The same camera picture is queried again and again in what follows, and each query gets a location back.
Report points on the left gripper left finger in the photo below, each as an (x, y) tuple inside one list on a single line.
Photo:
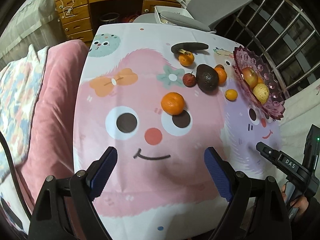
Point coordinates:
[(85, 186)]

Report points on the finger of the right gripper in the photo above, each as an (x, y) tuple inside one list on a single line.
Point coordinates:
[(269, 153)]

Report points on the white lace cover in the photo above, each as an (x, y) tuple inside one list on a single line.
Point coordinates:
[(36, 22)]

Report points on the small yellow kumquat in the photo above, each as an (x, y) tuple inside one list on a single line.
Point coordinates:
[(231, 94)]

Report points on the cartoon printed tablecloth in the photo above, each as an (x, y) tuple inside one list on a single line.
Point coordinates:
[(160, 187)]

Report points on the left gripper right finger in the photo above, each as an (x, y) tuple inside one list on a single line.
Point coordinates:
[(232, 185)]

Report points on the grey office chair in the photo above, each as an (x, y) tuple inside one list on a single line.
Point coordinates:
[(206, 13)]

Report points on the white storage box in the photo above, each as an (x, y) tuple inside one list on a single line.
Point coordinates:
[(161, 11)]

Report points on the pink blanket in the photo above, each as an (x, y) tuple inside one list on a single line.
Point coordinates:
[(51, 142)]

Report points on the person's right hand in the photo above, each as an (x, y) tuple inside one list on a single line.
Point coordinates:
[(300, 203)]

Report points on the pink glass fruit bowl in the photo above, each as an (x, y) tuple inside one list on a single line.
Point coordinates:
[(258, 83)]

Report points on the white butterfly curtain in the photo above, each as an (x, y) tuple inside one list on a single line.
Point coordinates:
[(301, 111)]

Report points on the black waste basket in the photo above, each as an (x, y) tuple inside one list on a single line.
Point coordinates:
[(110, 18)]

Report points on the small dark red fruit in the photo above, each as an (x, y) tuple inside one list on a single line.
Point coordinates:
[(219, 66)]

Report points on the red apple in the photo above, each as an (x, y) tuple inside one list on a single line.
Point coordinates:
[(250, 77)]

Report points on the metal window grille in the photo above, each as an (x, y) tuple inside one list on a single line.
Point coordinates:
[(280, 32)]

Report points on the dark avocado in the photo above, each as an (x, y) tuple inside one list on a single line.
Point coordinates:
[(207, 78)]

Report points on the wrinkled brown red fruit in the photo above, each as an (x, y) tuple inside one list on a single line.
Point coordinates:
[(189, 80)]

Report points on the floral quilt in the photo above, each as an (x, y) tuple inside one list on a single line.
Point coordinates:
[(21, 83)]

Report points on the small orange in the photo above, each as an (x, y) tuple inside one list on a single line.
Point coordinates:
[(186, 59)]

